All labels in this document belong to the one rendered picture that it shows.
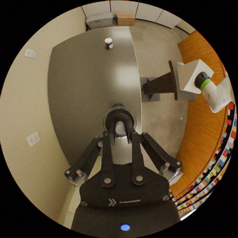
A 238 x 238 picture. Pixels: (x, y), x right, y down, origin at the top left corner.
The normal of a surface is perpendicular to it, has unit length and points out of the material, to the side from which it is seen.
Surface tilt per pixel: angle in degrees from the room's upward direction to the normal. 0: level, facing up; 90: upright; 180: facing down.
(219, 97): 70
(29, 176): 90
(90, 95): 0
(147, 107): 0
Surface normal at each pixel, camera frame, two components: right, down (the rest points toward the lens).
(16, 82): 1.00, -0.08
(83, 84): 0.00, 0.27
